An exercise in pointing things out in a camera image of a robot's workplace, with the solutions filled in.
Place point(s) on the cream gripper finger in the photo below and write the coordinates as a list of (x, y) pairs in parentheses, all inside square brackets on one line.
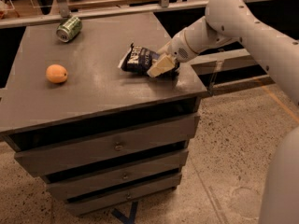
[(164, 64), (164, 49)]

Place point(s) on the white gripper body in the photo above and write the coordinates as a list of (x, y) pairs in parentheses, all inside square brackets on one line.
[(178, 49)]

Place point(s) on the grey drawer cabinet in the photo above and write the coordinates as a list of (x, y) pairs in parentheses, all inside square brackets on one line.
[(98, 98)]

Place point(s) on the orange fruit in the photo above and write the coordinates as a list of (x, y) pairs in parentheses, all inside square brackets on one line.
[(56, 74)]

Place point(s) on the grey drawer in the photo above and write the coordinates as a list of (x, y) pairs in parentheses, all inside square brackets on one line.
[(53, 159), (140, 165), (105, 198)]

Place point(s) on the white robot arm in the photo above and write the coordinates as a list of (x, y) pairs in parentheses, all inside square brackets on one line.
[(280, 204)]

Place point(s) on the green soda can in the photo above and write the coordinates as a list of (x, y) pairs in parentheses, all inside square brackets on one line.
[(68, 29)]

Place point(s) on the bottom grey drawer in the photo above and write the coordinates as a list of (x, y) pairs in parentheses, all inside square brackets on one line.
[(105, 198)]

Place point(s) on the middle grey drawer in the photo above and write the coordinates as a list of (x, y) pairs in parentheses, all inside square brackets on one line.
[(140, 165)]

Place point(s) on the top grey drawer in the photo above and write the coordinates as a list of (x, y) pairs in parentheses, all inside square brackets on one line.
[(53, 159)]

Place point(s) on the blue chip bag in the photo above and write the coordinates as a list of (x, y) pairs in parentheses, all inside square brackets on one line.
[(139, 60)]

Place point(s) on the metal railing frame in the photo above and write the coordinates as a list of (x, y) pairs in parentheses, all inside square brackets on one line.
[(187, 22)]

